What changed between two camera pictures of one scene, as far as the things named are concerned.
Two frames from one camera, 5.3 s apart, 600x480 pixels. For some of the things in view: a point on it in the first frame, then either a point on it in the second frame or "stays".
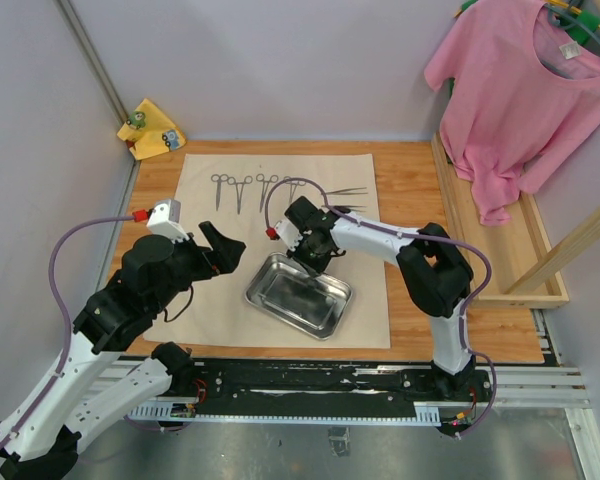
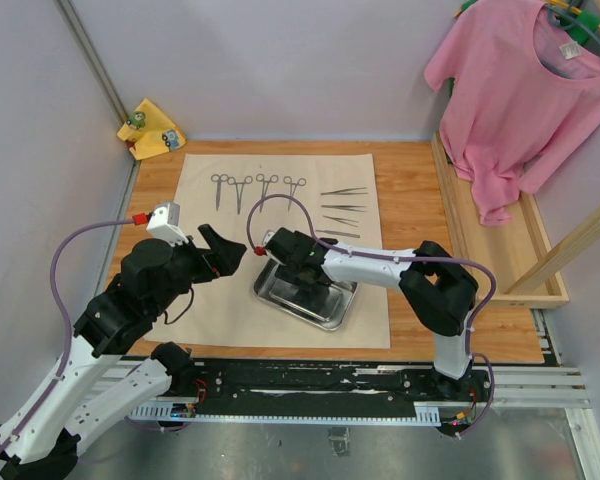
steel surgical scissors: [219, 179] stays
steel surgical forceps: [342, 192] stays
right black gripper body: [313, 259] to [290, 275]
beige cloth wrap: [245, 194] stays
